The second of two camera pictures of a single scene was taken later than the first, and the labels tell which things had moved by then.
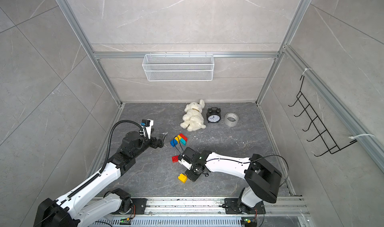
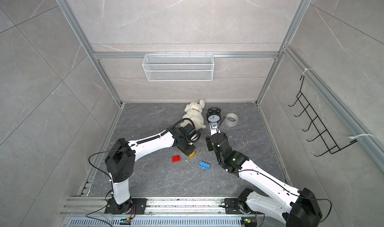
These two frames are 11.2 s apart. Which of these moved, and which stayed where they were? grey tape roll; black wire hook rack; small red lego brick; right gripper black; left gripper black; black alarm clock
Moved: left gripper black; right gripper black
Stayed: black wire hook rack; small red lego brick; black alarm clock; grey tape roll
